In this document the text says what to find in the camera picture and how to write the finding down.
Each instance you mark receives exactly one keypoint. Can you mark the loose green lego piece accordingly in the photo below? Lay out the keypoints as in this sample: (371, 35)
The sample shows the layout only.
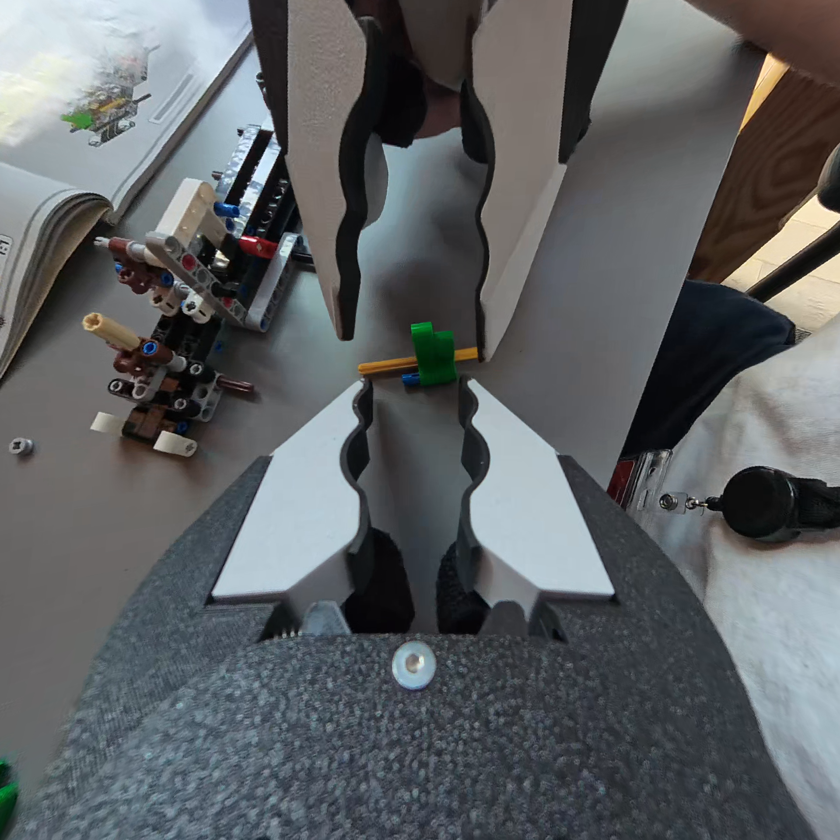
(6, 797)

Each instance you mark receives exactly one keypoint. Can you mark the small grey lego bush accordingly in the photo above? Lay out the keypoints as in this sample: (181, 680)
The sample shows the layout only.
(22, 446)

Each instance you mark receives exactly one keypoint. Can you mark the black chair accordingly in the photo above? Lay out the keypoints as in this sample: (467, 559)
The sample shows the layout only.
(800, 262)

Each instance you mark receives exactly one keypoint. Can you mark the lego instruction booklet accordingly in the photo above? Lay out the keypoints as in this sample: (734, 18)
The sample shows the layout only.
(79, 98)

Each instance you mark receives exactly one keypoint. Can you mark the black badge reel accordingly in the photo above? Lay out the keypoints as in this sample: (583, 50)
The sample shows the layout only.
(754, 502)

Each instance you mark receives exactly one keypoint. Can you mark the person's right forearm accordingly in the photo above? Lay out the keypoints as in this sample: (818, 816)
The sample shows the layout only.
(787, 33)

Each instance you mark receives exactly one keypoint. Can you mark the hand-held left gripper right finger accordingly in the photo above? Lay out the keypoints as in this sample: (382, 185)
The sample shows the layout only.
(538, 512)

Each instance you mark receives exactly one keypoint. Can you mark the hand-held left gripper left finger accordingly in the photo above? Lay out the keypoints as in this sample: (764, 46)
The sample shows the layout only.
(295, 512)

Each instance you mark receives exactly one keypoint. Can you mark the person's dark trousers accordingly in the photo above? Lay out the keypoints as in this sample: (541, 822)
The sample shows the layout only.
(709, 354)

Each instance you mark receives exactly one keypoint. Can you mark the clear badge holder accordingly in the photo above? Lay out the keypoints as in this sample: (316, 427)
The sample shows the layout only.
(640, 485)

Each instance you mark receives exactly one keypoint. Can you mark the person's right hand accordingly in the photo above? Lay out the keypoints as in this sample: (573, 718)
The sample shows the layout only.
(439, 111)

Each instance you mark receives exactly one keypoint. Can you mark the partly built lego model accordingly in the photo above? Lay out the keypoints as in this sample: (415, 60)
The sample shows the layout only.
(197, 262)

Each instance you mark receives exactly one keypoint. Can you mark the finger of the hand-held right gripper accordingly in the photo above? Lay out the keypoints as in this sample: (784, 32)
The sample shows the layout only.
(315, 131)
(525, 131)

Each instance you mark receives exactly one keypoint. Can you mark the green lego piece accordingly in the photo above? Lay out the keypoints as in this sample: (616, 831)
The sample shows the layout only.
(436, 358)
(6, 797)

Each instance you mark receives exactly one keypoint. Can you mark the person in white shirt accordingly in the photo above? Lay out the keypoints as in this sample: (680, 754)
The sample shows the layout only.
(754, 623)

